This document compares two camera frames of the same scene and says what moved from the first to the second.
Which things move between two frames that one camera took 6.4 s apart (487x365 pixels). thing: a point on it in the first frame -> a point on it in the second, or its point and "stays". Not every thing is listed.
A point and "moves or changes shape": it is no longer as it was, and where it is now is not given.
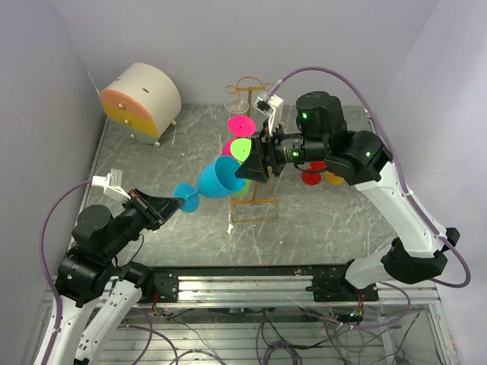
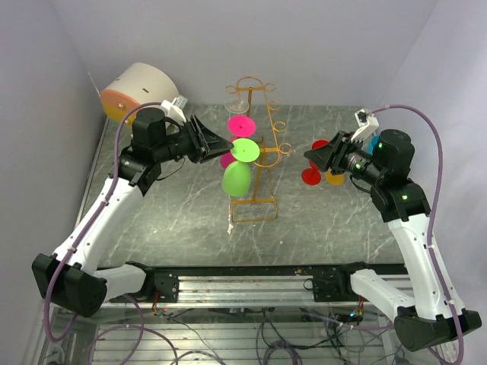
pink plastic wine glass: (239, 126) stays
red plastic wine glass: (313, 178) stays
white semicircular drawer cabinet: (142, 102) stays
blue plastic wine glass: (218, 181) moves or changes shape
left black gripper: (154, 209) -> (205, 143)
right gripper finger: (254, 167) -> (319, 156)
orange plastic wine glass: (333, 179) stays
